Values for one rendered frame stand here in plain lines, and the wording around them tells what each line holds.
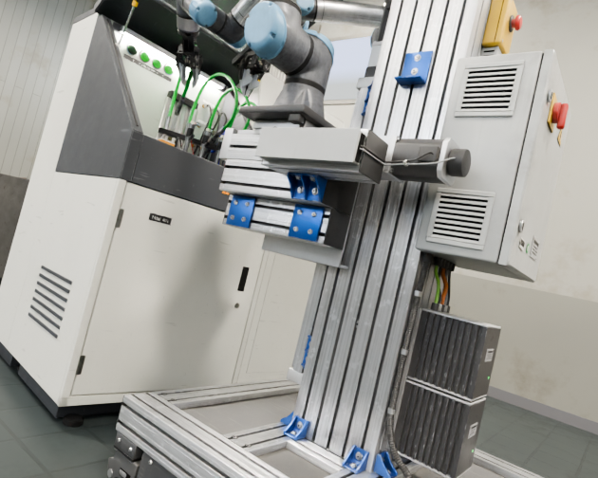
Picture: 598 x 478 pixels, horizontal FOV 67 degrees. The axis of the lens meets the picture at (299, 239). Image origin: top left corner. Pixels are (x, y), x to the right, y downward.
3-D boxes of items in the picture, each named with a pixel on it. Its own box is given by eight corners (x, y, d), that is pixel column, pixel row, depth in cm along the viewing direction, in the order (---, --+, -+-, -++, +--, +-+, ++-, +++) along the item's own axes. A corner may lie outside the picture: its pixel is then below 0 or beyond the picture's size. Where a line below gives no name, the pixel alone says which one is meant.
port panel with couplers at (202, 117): (190, 154, 214) (206, 91, 215) (186, 154, 216) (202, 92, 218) (212, 162, 223) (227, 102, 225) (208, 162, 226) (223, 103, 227)
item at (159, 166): (131, 182, 143) (144, 134, 143) (124, 181, 145) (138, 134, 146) (268, 225, 188) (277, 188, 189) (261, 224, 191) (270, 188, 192)
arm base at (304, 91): (333, 132, 124) (342, 98, 124) (302, 110, 112) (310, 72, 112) (291, 132, 133) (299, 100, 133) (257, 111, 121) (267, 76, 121)
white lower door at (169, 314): (70, 396, 137) (127, 182, 141) (67, 394, 139) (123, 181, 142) (231, 387, 185) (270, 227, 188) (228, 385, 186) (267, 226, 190)
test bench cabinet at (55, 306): (51, 430, 135) (119, 177, 139) (0, 366, 175) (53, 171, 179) (230, 411, 187) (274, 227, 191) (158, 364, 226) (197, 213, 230)
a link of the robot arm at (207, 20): (232, 17, 141) (217, 5, 147) (203, -5, 132) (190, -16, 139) (217, 39, 143) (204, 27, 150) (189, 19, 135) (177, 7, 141)
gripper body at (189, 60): (177, 69, 156) (176, 33, 148) (178, 59, 162) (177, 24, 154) (199, 71, 157) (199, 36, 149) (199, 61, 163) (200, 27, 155)
